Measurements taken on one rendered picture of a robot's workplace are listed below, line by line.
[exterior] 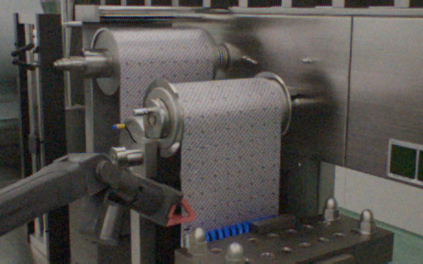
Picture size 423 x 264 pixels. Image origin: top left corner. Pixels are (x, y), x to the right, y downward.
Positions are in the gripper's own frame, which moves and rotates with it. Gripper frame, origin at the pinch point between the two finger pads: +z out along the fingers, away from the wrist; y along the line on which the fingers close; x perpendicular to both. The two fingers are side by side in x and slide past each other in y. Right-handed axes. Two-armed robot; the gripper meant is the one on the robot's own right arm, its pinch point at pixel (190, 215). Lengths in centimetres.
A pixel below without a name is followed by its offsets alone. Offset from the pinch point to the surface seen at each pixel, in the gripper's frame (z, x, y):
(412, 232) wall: 281, 37, -142
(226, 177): 4.0, 9.3, 0.2
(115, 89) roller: -11.2, 17.6, -27.4
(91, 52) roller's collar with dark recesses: -18.9, 22.3, -29.2
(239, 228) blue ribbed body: 9.7, 1.4, 3.4
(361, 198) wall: 275, 47, -186
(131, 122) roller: -8.7, 12.2, -19.4
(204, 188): 0.2, 5.7, 0.2
